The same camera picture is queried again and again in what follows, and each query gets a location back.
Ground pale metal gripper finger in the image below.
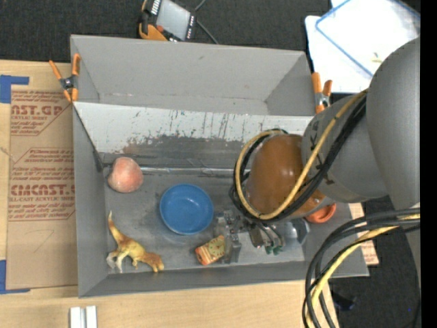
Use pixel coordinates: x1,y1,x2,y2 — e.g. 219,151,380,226
222,233,242,265
214,211,237,239

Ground blue bowl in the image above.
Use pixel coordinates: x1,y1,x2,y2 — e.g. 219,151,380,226
158,183,215,236

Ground yellow-orange toy dinosaur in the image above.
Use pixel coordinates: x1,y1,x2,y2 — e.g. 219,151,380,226
105,210,165,274

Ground pink-orange toy peach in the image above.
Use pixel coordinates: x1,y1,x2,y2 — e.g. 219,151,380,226
107,156,145,194

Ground grey metal bin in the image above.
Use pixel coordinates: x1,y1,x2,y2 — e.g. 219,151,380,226
70,34,371,299

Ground brown cardboard board red print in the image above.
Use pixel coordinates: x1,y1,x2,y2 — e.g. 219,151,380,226
0,59,380,295

